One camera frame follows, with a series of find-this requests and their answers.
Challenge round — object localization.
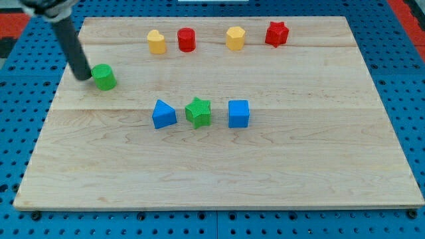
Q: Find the blue cube block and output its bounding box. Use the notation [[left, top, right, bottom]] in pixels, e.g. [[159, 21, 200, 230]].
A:
[[228, 100, 250, 128]]

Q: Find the green cylinder block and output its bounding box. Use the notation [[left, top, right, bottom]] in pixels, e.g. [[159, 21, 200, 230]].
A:
[[91, 64, 117, 91]]

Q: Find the yellow heart block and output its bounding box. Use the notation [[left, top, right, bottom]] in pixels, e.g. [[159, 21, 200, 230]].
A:
[[147, 29, 167, 54]]

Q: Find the wooden board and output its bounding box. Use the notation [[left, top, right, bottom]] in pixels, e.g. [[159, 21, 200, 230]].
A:
[[13, 17, 424, 211]]

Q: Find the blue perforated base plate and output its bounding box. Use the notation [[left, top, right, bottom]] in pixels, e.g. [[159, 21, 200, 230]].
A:
[[1, 0, 424, 238]]

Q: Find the red star block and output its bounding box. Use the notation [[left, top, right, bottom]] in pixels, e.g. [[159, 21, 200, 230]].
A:
[[265, 21, 290, 48]]

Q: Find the blue triangle block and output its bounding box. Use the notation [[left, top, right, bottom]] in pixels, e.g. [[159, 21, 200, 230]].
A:
[[152, 100, 177, 129]]

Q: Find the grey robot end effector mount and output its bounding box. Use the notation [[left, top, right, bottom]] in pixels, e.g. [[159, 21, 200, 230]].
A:
[[19, 0, 78, 23]]

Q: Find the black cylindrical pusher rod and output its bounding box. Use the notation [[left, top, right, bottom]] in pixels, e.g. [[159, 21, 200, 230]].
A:
[[52, 16, 92, 81]]

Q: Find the green star block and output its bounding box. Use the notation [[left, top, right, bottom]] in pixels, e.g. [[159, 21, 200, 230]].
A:
[[185, 97, 211, 129]]

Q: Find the red cylinder block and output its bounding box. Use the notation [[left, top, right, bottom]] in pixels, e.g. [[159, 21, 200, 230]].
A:
[[177, 27, 196, 52]]

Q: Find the yellow hexagon block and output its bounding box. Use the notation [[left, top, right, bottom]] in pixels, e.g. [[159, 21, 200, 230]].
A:
[[226, 26, 246, 51]]

